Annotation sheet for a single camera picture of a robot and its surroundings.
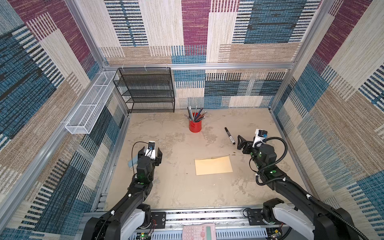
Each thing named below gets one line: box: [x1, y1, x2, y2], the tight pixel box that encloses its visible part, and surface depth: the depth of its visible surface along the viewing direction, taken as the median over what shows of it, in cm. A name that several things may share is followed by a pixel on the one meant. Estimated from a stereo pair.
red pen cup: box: [189, 112, 202, 133], surface depth 106 cm
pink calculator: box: [182, 223, 217, 240], surface depth 71 cm
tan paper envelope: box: [194, 155, 233, 176], surface depth 93 cm
